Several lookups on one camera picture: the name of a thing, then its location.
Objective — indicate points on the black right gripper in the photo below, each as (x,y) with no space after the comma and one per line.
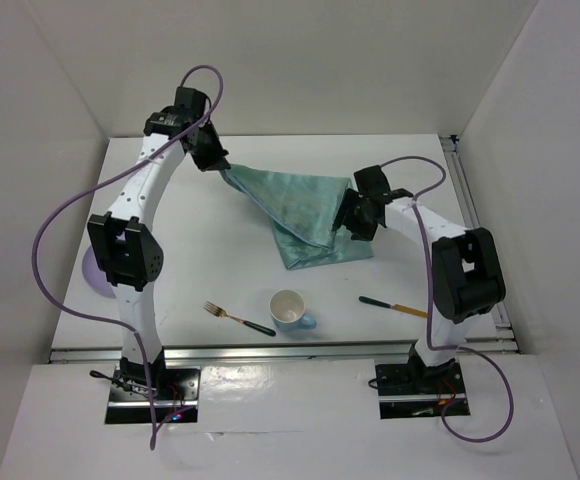
(364,233)

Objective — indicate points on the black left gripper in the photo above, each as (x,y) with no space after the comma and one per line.
(214,160)

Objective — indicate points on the teal green cloth napkin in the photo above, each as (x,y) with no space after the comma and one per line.
(302,210)

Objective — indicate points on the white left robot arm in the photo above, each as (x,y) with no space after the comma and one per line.
(124,247)

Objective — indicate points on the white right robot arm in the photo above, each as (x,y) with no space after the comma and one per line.
(463,272)

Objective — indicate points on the light blue ceramic mug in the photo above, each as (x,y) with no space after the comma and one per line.
(288,312)

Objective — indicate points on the lavender plastic plate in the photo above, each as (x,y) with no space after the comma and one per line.
(94,277)

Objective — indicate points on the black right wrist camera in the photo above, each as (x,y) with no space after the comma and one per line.
(371,181)

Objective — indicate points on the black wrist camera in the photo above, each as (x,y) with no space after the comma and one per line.
(371,181)
(191,102)

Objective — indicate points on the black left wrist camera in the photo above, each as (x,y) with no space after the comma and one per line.
(191,102)

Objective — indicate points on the gold knife dark handle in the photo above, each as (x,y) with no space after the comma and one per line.
(397,307)

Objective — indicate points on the aluminium front frame rail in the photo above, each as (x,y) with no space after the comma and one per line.
(256,352)

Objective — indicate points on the aluminium frame rail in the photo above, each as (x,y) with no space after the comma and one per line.
(256,352)
(450,148)

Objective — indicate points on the gold fork dark handle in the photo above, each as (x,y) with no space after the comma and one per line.
(219,312)

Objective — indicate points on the aluminium right frame rail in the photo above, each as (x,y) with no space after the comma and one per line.
(450,148)

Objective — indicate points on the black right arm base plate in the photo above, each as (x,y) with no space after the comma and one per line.
(400,396)

